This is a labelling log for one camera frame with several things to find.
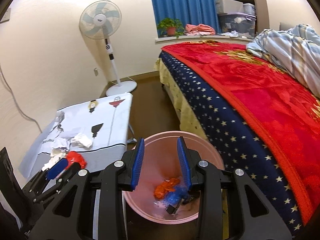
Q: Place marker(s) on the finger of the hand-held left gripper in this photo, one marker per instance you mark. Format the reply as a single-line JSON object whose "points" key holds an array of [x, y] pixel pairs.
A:
{"points": [[67, 177], [57, 168]]}

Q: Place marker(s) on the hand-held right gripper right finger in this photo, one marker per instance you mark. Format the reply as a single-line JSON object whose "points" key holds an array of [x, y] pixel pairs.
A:
{"points": [[183, 165]]}

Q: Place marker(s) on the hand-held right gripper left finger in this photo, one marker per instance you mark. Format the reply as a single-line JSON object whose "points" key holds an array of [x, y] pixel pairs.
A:
{"points": [[138, 165]]}

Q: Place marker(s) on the white tissue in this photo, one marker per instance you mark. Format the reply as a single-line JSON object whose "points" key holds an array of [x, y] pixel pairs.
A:
{"points": [[82, 140], [53, 161]]}

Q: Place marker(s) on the red plastic bag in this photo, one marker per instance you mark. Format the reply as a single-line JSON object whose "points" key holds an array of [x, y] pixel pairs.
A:
{"points": [[75, 158]]}

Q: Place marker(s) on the pink plastic bin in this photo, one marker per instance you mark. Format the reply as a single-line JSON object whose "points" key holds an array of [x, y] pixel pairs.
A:
{"points": [[160, 155]]}

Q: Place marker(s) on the white paper receipt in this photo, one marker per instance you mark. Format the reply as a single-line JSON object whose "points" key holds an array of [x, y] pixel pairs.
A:
{"points": [[60, 145]]}

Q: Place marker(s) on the blue plastic bag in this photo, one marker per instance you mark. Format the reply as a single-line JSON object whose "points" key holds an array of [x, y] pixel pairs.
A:
{"points": [[175, 195]]}

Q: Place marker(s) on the orange plastic bag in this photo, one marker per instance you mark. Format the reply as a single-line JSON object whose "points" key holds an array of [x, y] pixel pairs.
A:
{"points": [[163, 190]]}

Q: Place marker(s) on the dark patterned packet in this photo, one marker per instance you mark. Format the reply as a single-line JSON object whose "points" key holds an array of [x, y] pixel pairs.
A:
{"points": [[191, 199]]}

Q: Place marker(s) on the small black box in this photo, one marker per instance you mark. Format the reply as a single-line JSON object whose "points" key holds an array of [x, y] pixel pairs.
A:
{"points": [[172, 208]]}

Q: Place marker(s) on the bed with star blanket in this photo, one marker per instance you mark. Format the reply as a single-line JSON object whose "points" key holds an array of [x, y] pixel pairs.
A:
{"points": [[225, 130]]}

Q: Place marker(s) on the small table with white cloth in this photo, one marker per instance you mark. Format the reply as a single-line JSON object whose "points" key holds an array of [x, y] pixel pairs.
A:
{"points": [[100, 115]]}

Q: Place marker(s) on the yellow bed skirt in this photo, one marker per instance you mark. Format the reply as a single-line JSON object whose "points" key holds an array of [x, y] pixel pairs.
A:
{"points": [[180, 97]]}

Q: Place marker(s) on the bed with red blanket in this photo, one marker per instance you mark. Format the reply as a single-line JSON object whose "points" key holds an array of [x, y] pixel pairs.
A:
{"points": [[250, 85]]}

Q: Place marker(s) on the white windowsill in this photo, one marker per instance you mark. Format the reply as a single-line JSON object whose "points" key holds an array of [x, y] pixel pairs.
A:
{"points": [[165, 39]]}

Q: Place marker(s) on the pink folded cloth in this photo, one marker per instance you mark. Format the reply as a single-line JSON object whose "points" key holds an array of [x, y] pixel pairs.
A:
{"points": [[200, 28]]}

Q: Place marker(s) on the potted green plant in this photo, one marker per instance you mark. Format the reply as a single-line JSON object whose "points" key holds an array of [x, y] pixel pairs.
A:
{"points": [[171, 27]]}

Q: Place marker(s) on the white crumpled cloth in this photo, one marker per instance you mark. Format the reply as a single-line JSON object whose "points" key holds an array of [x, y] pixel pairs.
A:
{"points": [[233, 33]]}

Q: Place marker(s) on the clear storage box purple lid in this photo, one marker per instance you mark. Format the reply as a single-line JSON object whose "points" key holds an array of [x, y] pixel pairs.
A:
{"points": [[235, 25]]}

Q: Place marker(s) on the white standing fan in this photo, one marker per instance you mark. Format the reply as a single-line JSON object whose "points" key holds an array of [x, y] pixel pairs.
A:
{"points": [[100, 20]]}

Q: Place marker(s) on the blue striped duvet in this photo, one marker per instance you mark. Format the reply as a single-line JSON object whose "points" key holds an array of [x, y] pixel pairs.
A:
{"points": [[287, 47]]}

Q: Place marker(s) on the blue curtain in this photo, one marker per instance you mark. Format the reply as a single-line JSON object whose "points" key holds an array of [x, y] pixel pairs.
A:
{"points": [[187, 2]]}

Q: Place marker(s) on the grey cardboard box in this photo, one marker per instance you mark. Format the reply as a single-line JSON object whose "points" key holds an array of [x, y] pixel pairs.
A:
{"points": [[228, 5]]}

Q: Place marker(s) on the small clear storage box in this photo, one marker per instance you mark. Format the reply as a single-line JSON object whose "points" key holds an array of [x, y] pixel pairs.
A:
{"points": [[249, 8]]}

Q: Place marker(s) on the wooden bookshelf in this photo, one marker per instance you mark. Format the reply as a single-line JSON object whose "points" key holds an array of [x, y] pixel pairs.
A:
{"points": [[262, 5]]}

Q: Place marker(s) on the white wall plug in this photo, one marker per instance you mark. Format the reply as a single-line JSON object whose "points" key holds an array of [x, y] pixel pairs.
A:
{"points": [[95, 72]]}

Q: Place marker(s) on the white wall outlet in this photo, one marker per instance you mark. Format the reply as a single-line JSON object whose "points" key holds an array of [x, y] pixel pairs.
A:
{"points": [[5, 15]]}

